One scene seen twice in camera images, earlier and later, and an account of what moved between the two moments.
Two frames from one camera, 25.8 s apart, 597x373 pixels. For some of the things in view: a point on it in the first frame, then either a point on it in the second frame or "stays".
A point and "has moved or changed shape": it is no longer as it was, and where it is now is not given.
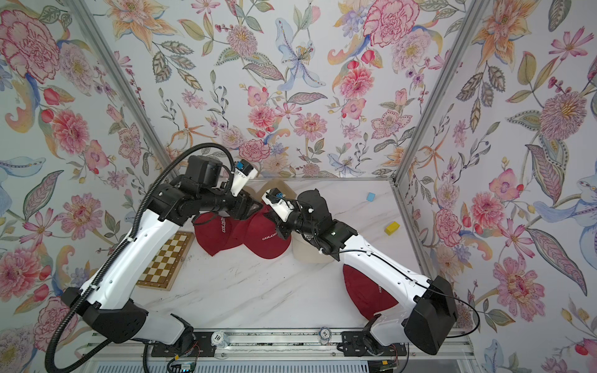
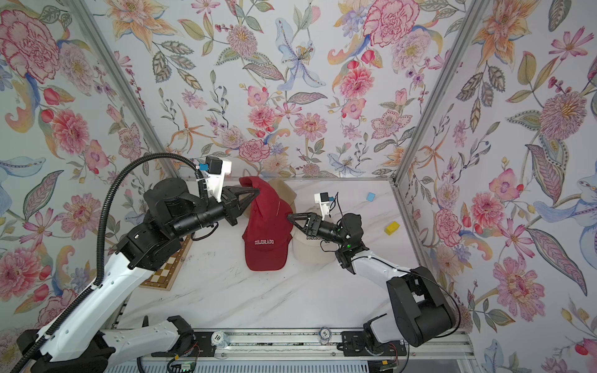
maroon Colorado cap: x=260 y=236 has moved or changed shape
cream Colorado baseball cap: x=306 y=252 stays
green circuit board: x=189 y=367 stays
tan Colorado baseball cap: x=279 y=184 stays
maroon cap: x=215 y=232 → x=268 y=226
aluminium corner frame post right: x=442 y=87 stays
